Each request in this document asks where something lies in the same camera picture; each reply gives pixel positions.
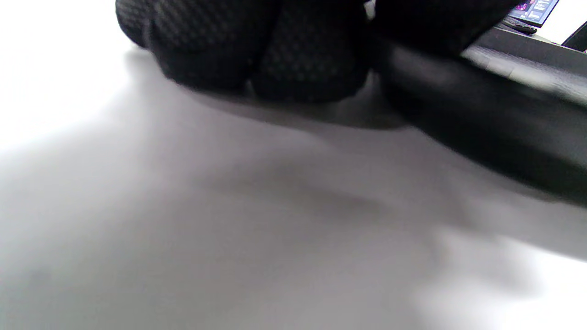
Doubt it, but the person's left hand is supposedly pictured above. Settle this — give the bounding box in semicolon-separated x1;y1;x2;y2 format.
115;0;521;104

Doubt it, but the black plastic tray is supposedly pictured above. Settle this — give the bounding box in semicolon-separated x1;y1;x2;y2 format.
374;25;587;207

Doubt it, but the laptop with lit screen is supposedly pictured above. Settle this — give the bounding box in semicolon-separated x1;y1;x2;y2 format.
507;0;560;28

